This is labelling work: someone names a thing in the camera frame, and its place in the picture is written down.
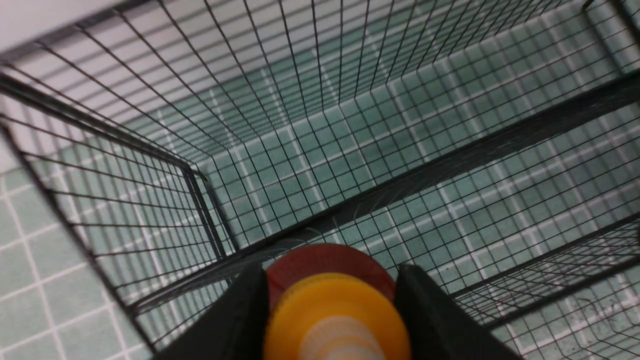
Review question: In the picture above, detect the green checkered tablecloth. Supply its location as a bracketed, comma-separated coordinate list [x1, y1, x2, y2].
[0, 0, 640, 360]

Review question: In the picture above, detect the red sauce bottle yellow cap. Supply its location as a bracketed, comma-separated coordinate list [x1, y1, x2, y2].
[262, 243, 412, 360]

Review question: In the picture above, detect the black wire mesh shelf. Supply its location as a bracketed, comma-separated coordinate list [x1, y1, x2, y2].
[0, 0, 640, 353]

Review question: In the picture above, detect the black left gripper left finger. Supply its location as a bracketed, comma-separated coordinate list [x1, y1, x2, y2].
[153, 264, 270, 360]

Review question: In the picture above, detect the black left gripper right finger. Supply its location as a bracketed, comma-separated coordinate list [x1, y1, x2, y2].
[395, 264, 521, 360]

